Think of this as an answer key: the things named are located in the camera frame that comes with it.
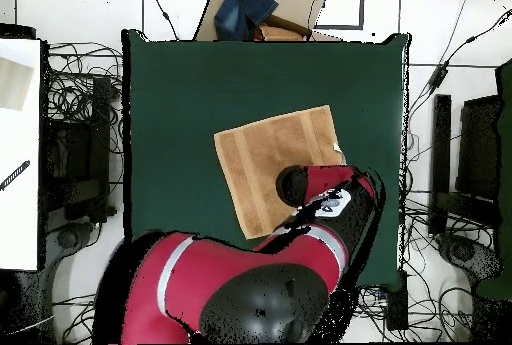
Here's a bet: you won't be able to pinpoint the tan terry towel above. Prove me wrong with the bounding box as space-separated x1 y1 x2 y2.
212 104 347 240

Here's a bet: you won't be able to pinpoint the dark green table cloth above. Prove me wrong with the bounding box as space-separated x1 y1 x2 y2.
121 28 411 290

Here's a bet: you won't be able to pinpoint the dark brown garment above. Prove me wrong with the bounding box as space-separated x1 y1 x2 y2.
263 13 314 39

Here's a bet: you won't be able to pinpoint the blue jeans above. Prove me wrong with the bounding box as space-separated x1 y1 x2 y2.
213 0 280 42

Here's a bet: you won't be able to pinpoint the black equipment rack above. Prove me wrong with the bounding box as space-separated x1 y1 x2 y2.
41 74 115 226

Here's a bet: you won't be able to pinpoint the black rectangular box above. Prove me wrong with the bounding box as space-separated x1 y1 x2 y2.
385 270 409 332

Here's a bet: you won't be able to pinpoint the black striped pen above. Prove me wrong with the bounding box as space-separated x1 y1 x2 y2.
0 159 32 192

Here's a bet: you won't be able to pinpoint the white desk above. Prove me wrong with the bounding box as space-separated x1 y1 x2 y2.
0 38 43 272

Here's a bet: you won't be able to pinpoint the dark green fabric furniture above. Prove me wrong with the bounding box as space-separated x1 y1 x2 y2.
475 58 512 302

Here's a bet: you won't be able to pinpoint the beige paper sheet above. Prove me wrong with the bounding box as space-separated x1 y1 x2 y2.
0 56 35 112

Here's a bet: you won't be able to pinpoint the black metal frame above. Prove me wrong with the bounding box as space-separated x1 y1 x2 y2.
427 93 501 238

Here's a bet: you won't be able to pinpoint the black cable with adapter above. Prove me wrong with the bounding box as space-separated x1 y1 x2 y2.
407 8 512 122

